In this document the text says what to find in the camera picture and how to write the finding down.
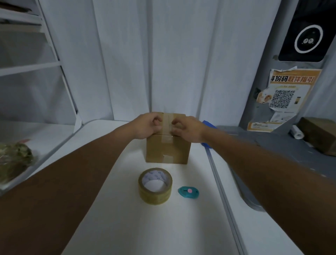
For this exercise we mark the person's left hand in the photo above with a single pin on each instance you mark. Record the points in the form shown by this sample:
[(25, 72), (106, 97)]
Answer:
[(145, 126)]

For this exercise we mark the person's right hand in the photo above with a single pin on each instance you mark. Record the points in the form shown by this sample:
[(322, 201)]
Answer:
[(190, 130)]

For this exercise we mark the brown cardboard box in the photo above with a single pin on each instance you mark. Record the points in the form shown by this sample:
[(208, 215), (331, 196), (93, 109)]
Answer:
[(168, 152)]

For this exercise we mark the teal box cutter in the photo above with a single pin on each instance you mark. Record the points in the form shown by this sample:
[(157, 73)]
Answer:
[(187, 193)]

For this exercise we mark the yellowish packing tape roll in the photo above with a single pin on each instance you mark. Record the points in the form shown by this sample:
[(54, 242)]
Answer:
[(155, 198)]

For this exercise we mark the person's right forearm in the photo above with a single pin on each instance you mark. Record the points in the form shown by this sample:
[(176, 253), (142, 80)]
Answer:
[(275, 184)]

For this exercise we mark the person's left forearm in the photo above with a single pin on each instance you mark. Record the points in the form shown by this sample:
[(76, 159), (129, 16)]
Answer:
[(60, 189)]

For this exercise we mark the blue round tape dispenser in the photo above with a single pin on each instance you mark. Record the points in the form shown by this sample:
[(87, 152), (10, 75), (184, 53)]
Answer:
[(208, 124)]

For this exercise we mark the small orange label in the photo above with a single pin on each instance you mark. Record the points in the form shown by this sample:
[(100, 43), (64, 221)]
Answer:
[(260, 126)]

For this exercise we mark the white curtain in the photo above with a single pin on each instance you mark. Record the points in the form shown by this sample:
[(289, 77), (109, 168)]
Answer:
[(178, 57)]

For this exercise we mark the small torn picture sticker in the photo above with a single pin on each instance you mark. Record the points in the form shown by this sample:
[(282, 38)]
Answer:
[(263, 97)]

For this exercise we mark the grey cutting mat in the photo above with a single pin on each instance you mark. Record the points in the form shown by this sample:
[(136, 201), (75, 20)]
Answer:
[(275, 149)]

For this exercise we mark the grey kiosk pillar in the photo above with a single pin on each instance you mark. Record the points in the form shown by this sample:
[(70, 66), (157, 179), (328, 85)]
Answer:
[(260, 73)]

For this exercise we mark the small white paper notice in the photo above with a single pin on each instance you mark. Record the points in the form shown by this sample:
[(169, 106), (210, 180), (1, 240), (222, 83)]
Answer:
[(282, 116)]

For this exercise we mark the small white paper roll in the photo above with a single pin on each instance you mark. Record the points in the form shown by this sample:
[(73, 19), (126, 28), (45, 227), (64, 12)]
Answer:
[(297, 132)]

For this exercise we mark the orange poster with square code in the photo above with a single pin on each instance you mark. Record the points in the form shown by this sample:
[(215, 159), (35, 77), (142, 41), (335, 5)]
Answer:
[(294, 78)]

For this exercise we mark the brown taped parcel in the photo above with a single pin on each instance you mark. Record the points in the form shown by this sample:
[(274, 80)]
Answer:
[(319, 134)]

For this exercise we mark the white metal shelf rack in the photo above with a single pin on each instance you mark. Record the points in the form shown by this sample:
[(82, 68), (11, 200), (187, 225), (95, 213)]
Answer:
[(29, 68)]

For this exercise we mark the crumpled clear plastic bag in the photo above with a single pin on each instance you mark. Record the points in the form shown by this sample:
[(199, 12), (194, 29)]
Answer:
[(14, 160)]

